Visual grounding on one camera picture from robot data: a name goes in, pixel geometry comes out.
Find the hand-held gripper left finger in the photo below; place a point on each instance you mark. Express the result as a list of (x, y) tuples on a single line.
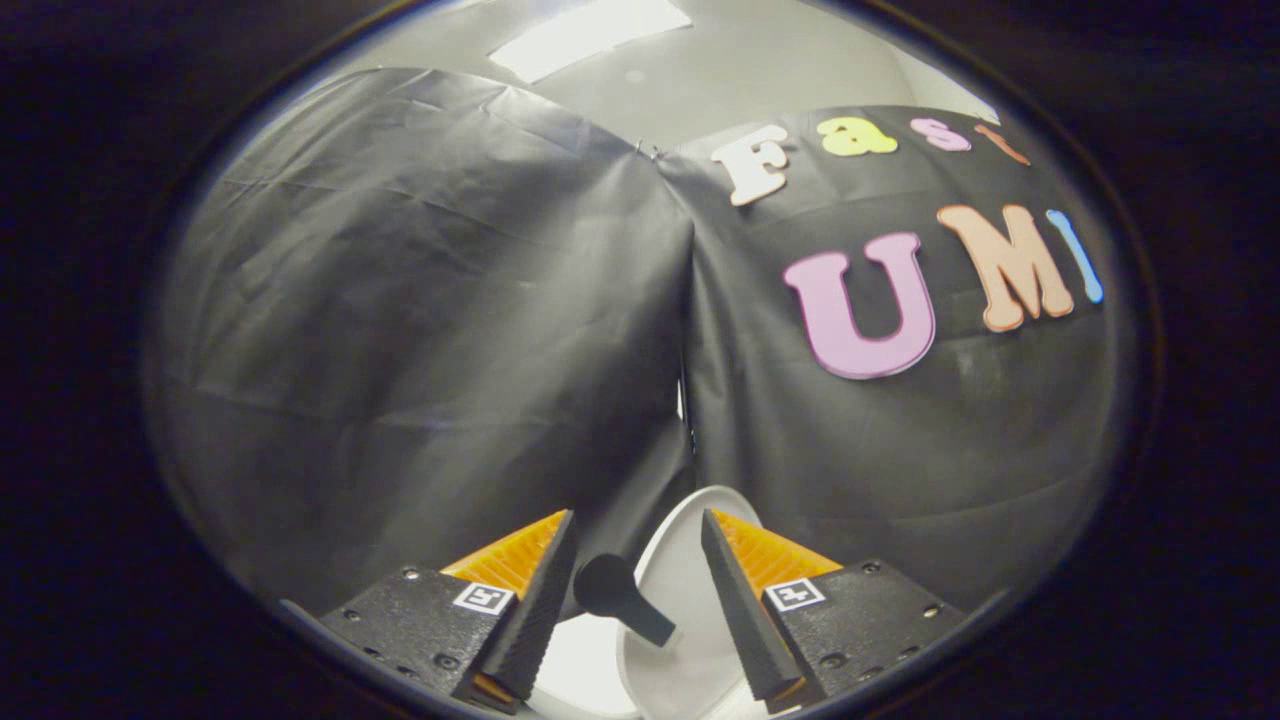
[(540, 610)]

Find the ceiling light panel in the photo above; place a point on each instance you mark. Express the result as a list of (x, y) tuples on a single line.
[(590, 35)]

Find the plain black backdrop cloth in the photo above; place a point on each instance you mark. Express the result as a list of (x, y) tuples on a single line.
[(420, 330)]

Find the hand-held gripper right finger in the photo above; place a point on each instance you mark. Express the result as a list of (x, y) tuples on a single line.
[(735, 610)]

